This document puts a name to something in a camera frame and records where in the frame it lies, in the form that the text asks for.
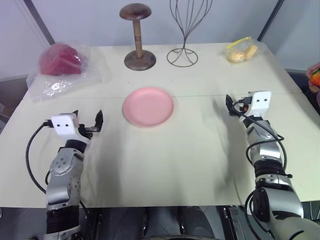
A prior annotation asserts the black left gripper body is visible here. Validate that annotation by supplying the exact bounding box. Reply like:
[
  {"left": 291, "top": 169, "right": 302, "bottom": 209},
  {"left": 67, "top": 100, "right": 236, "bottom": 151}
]
[{"left": 76, "top": 123, "right": 99, "bottom": 138}]

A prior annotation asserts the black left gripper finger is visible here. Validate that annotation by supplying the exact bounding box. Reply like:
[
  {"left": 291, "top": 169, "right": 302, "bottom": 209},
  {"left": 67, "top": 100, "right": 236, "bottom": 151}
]
[
  {"left": 93, "top": 108, "right": 105, "bottom": 132},
  {"left": 70, "top": 109, "right": 81, "bottom": 125}
]

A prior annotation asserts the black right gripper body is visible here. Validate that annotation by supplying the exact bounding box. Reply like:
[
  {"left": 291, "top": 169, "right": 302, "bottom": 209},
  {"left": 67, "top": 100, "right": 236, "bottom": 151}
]
[{"left": 234, "top": 96, "right": 252, "bottom": 115}]

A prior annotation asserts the orange fruit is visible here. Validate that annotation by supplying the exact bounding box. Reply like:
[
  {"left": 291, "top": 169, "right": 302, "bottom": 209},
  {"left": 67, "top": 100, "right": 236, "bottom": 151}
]
[{"left": 309, "top": 68, "right": 320, "bottom": 88}]

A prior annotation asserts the pink round plate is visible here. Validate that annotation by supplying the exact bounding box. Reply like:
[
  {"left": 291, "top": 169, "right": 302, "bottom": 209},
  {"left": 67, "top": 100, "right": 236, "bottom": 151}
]
[{"left": 121, "top": 86, "right": 175, "bottom": 129}]

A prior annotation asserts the yellow food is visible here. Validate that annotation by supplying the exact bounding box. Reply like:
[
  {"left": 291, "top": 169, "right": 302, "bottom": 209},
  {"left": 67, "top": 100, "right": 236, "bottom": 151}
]
[{"left": 223, "top": 36, "right": 268, "bottom": 65}]

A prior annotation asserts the person's bare hand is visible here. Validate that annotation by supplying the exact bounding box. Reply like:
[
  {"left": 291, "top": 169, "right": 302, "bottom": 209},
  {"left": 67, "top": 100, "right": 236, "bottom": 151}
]
[{"left": 305, "top": 61, "right": 320, "bottom": 95}]

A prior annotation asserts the empty clear plastic bag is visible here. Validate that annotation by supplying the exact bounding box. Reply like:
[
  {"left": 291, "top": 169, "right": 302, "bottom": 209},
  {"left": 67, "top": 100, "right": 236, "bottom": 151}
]
[{"left": 26, "top": 72, "right": 104, "bottom": 102}]

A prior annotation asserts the red hat in plastic bag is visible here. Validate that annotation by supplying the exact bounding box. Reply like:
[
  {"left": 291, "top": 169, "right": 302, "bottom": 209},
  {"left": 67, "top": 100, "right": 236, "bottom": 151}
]
[{"left": 37, "top": 41, "right": 91, "bottom": 77}]

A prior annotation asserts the cream tablecloth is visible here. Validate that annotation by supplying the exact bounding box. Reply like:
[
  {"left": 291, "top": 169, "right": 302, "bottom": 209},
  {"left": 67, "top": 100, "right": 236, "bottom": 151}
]
[{"left": 0, "top": 41, "right": 320, "bottom": 209}]

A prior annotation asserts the brown wooden hat stand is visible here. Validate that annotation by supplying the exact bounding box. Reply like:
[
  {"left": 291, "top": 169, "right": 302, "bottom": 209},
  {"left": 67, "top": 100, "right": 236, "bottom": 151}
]
[{"left": 119, "top": 3, "right": 157, "bottom": 71}]

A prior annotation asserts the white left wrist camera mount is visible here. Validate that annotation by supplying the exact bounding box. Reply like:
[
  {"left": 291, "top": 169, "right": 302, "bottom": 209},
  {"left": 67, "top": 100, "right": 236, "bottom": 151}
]
[{"left": 50, "top": 112, "right": 91, "bottom": 144}]

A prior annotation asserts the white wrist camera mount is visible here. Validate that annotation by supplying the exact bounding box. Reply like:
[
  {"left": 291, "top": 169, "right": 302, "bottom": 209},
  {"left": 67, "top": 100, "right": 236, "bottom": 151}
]
[
  {"left": 247, "top": 90, "right": 272, "bottom": 117},
  {"left": 50, "top": 112, "right": 91, "bottom": 144}
]

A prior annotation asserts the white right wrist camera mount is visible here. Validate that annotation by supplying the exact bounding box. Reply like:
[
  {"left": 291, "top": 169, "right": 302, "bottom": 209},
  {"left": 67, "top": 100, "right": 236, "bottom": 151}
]
[{"left": 247, "top": 90, "right": 272, "bottom": 117}]

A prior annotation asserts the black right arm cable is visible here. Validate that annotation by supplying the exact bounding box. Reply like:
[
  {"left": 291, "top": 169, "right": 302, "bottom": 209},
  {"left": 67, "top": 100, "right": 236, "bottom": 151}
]
[{"left": 231, "top": 99, "right": 293, "bottom": 180}]

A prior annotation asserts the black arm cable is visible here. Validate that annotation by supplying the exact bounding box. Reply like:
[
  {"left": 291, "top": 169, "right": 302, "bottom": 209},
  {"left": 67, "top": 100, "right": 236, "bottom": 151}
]
[
  {"left": 25, "top": 120, "right": 54, "bottom": 195},
  {"left": 231, "top": 99, "right": 293, "bottom": 180}
]

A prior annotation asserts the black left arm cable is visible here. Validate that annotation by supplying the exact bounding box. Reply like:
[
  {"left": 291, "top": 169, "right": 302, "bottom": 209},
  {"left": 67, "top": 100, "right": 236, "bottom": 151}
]
[{"left": 25, "top": 120, "right": 54, "bottom": 195}]

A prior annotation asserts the dark wire hat stand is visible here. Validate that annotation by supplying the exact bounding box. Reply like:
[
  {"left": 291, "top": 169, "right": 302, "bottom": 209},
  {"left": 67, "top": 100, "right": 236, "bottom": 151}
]
[{"left": 166, "top": 0, "right": 214, "bottom": 67}]

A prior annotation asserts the dark metal frame post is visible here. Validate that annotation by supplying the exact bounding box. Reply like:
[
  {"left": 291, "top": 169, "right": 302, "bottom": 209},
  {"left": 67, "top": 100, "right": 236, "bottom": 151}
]
[
  {"left": 257, "top": 0, "right": 286, "bottom": 42},
  {"left": 24, "top": 0, "right": 56, "bottom": 46}
]

